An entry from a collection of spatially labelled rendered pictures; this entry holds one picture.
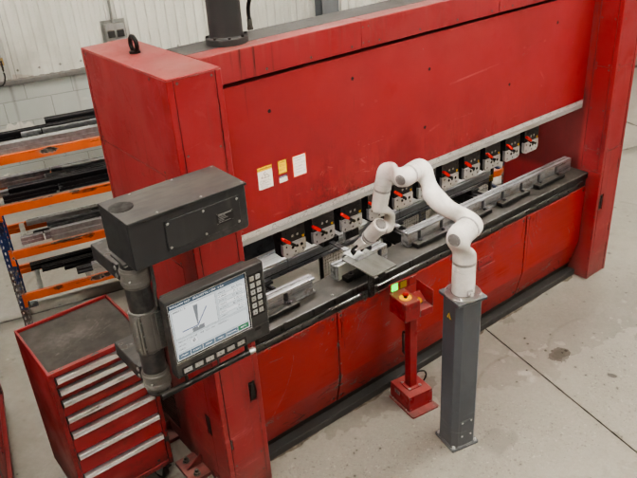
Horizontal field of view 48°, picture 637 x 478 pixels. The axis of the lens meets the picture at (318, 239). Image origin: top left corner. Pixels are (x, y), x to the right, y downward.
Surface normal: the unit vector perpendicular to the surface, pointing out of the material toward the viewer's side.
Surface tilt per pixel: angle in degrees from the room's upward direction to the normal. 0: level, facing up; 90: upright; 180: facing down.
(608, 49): 90
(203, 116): 90
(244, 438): 90
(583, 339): 0
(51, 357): 0
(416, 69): 90
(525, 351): 0
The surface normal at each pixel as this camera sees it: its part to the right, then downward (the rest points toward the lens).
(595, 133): -0.78, 0.33
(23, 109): 0.44, 0.40
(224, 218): 0.63, 0.33
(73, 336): -0.06, -0.88
